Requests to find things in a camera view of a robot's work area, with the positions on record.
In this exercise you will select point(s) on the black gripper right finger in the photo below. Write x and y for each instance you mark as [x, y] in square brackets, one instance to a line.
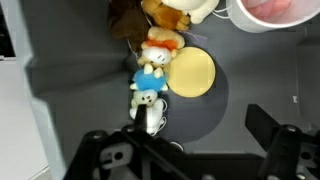
[260, 123]

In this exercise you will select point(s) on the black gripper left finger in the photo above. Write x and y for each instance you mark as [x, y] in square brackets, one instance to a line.
[141, 116]

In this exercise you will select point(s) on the white bear plush toy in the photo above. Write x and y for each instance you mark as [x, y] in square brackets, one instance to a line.
[155, 111]

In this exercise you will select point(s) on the blue plush toy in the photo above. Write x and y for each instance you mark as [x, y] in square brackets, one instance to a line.
[150, 81]

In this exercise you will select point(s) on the pale yellow round disc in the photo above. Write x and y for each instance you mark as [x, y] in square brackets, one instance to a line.
[191, 71]

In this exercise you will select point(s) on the white plush with orange hair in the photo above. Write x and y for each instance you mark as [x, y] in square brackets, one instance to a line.
[158, 50]

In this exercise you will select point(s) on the grey plastic bin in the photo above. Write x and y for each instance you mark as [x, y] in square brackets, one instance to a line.
[83, 66]

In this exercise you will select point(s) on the dark brown plush toy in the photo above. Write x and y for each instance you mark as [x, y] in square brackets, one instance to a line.
[128, 23]

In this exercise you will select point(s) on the tan plush toy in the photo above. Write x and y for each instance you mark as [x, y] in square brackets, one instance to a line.
[166, 15]

